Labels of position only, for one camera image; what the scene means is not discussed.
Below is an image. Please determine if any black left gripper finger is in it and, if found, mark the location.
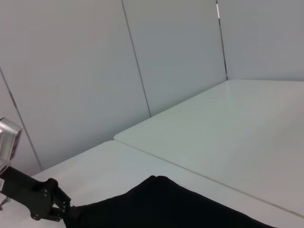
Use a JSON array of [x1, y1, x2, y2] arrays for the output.
[[47, 206, 65, 222], [52, 186, 83, 220]]

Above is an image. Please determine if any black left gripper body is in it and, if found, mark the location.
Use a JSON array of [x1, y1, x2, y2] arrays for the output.
[[0, 166, 59, 221]]

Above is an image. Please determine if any black t-shirt with FREE print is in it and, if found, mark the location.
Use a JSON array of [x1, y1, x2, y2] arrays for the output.
[[62, 175, 279, 228]]

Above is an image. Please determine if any left gripper cable with plug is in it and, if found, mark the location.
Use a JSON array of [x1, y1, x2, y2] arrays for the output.
[[0, 196, 11, 211]]

